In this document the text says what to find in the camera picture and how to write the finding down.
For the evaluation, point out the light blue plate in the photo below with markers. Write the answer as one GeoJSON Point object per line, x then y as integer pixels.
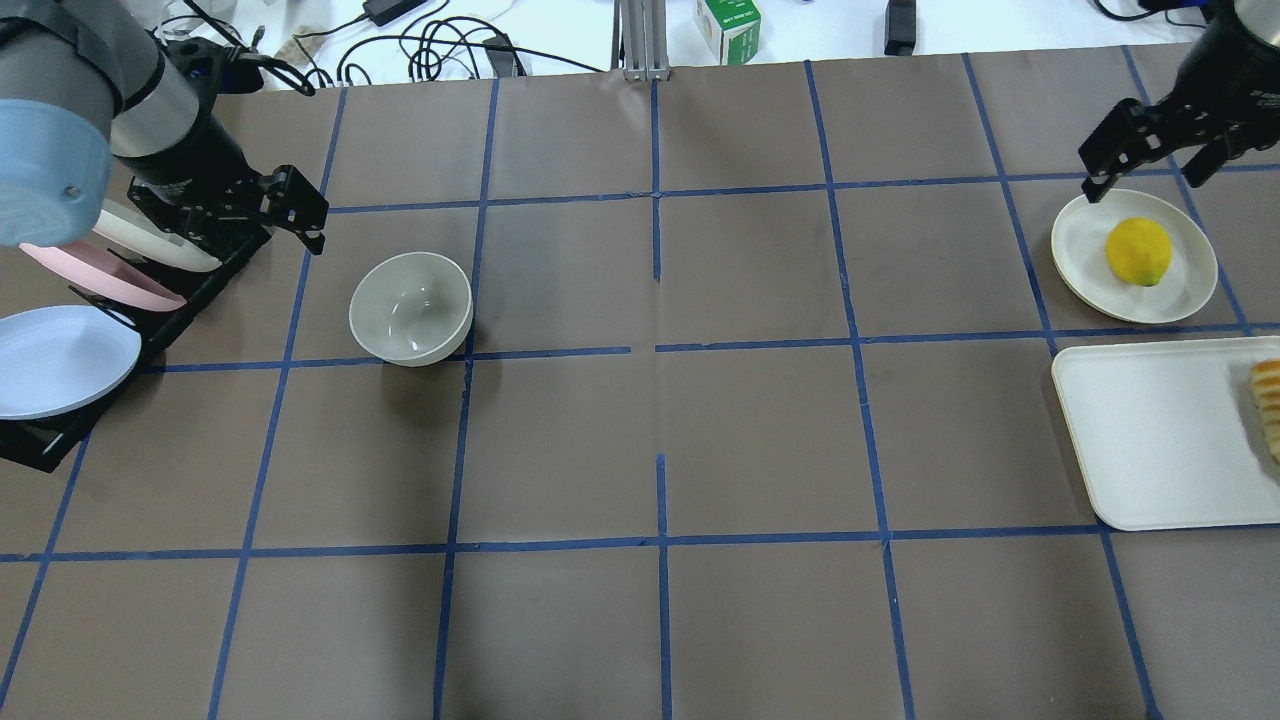
{"type": "Point", "coordinates": [59, 358]}

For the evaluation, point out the green white carton box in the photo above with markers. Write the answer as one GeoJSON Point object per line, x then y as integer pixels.
{"type": "Point", "coordinates": [732, 29]}

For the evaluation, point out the yellow lemon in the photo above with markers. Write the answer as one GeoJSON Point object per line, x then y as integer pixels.
{"type": "Point", "coordinates": [1139, 251]}

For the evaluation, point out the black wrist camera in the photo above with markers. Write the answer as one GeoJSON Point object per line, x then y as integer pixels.
{"type": "Point", "coordinates": [215, 69]}

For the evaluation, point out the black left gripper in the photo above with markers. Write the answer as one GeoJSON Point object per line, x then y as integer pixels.
{"type": "Point", "coordinates": [193, 155]}

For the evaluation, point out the sliced bread loaf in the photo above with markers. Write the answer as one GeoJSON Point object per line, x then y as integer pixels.
{"type": "Point", "coordinates": [1265, 396]}

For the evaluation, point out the black dish rack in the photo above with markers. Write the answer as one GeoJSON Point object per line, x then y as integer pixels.
{"type": "Point", "coordinates": [41, 444]}

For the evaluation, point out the aluminium frame post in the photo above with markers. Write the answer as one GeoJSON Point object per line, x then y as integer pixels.
{"type": "Point", "coordinates": [639, 43]}

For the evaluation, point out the white rectangular tray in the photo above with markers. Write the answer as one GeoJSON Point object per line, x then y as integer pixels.
{"type": "Point", "coordinates": [1166, 434]}

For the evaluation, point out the cream plate in rack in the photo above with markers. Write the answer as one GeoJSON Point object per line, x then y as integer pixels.
{"type": "Point", "coordinates": [133, 231]}

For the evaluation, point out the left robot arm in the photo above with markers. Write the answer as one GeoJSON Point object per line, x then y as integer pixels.
{"type": "Point", "coordinates": [84, 85]}

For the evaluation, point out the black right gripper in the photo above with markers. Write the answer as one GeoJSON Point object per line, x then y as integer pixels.
{"type": "Point", "coordinates": [1228, 62]}

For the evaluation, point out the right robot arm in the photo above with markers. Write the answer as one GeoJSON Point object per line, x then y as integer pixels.
{"type": "Point", "coordinates": [1237, 53]}

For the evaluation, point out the white ceramic bowl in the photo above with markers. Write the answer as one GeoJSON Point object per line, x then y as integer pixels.
{"type": "Point", "coordinates": [414, 309]}

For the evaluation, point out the pink plate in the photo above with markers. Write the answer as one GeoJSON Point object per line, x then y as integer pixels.
{"type": "Point", "coordinates": [98, 271]}

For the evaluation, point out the white round plate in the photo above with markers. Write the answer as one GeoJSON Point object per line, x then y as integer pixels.
{"type": "Point", "coordinates": [1077, 239]}

